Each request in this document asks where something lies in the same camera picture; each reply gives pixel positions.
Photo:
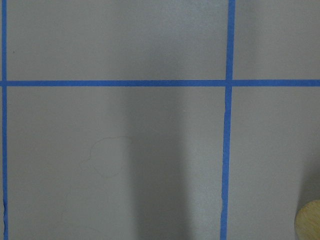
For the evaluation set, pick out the wooden bamboo cup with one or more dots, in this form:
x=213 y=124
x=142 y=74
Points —
x=307 y=221

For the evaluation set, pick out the brown paper table cover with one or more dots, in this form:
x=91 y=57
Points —
x=158 y=119

